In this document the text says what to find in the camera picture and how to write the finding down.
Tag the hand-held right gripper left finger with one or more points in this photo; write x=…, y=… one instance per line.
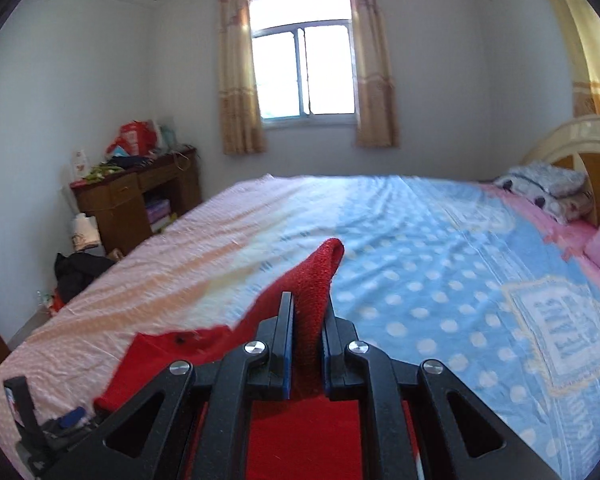
x=287, y=360

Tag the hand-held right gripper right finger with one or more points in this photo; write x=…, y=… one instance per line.
x=326, y=360

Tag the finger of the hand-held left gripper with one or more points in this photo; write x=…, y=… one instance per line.
x=22, y=410

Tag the red knit sweater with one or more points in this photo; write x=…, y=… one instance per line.
x=315, y=285

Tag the dark clothes on desk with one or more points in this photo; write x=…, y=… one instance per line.
x=130, y=161

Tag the red item on floor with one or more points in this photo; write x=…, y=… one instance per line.
x=56, y=304

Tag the bed with polka-dot sheet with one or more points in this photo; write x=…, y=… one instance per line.
x=430, y=260

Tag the black bag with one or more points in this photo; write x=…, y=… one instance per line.
x=80, y=272

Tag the white printed bag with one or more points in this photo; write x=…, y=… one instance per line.
x=85, y=232

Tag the stack of books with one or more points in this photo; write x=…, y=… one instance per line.
x=158, y=211

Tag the brown wooden desk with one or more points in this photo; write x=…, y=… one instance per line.
x=120, y=205

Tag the green items on desk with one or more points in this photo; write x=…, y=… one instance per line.
x=100, y=172

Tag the white carton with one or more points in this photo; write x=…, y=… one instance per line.
x=79, y=164

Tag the light blue bag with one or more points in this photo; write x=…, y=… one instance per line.
x=167, y=138

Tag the red gift bag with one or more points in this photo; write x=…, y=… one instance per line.
x=132, y=139

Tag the printed pillow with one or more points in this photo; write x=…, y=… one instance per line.
x=565, y=206

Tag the beige patterned curtain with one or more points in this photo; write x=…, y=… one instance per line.
x=375, y=70
x=237, y=80

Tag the stacked grey patterned pillows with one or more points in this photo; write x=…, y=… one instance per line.
x=545, y=177

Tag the window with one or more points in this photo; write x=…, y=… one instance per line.
x=302, y=70

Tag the yellow curtain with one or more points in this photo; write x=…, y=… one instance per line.
x=587, y=40

